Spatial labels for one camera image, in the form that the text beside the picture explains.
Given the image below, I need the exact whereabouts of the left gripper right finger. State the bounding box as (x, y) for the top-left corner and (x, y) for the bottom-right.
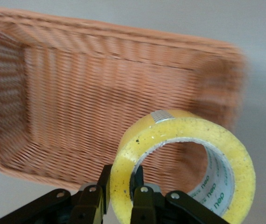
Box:
(129, 165), (164, 224)

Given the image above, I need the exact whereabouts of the brown table cloth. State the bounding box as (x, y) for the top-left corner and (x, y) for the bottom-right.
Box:
(0, 0), (266, 224)

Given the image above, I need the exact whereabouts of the yellow packing tape roll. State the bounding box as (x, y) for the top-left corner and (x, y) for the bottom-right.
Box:
(109, 109), (257, 223)

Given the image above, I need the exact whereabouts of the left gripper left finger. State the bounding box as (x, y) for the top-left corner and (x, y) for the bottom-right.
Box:
(69, 164), (113, 224)

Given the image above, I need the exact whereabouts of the brown wicker basket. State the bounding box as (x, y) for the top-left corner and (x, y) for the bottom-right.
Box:
(0, 7), (249, 194)

